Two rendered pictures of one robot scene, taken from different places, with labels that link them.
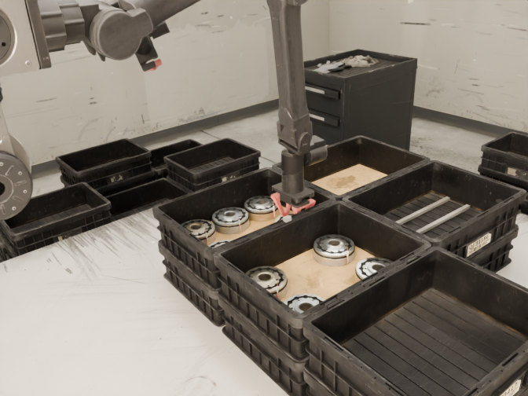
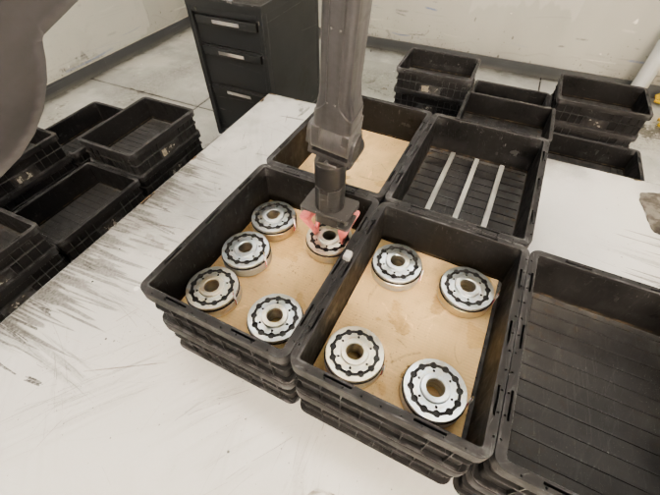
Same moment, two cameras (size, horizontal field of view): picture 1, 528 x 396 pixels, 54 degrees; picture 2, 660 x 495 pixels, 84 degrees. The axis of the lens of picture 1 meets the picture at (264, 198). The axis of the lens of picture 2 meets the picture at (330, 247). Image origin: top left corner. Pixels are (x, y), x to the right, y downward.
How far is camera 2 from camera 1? 0.78 m
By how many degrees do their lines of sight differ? 31
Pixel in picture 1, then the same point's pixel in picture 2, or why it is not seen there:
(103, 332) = (142, 476)
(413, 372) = (586, 431)
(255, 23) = not seen: outside the picture
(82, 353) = not seen: outside the picture
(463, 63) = not seen: outside the picture
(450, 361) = (606, 396)
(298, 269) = (371, 308)
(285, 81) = (344, 59)
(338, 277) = (421, 306)
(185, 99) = (58, 44)
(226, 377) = (342, 478)
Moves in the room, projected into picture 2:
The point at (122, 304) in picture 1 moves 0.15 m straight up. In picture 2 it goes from (145, 412) to (110, 384)
